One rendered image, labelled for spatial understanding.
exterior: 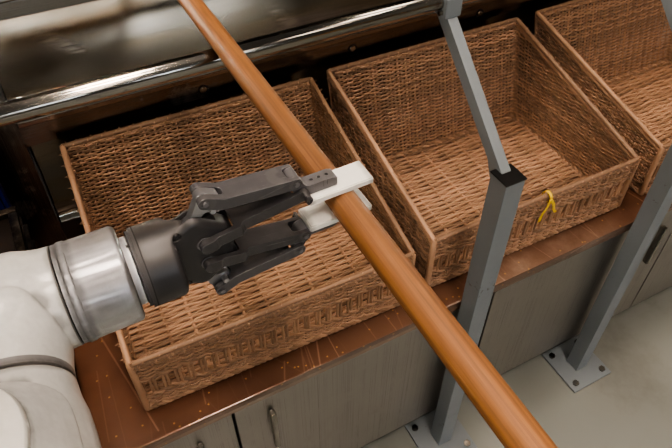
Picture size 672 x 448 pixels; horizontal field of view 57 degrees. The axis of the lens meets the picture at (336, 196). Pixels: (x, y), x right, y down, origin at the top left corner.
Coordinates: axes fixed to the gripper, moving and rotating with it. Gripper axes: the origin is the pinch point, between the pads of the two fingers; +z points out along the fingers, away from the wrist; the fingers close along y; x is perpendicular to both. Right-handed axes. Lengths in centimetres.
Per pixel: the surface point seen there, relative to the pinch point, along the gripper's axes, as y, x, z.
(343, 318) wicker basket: 58, -22, 13
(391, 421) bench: 103, -17, 25
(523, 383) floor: 120, -16, 70
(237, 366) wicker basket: 60, -23, -8
